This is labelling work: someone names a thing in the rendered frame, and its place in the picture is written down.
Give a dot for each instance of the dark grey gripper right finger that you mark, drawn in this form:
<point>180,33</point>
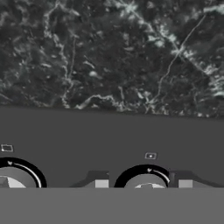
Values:
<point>186,179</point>

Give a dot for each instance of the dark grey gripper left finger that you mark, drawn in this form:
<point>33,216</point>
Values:
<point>99,179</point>

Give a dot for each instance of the grey stove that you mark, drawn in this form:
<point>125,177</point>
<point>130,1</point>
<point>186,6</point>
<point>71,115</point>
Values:
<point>110,140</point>

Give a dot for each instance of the black ringed grey stove knob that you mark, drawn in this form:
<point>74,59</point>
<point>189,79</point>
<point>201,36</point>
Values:
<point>145,178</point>
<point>17,175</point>

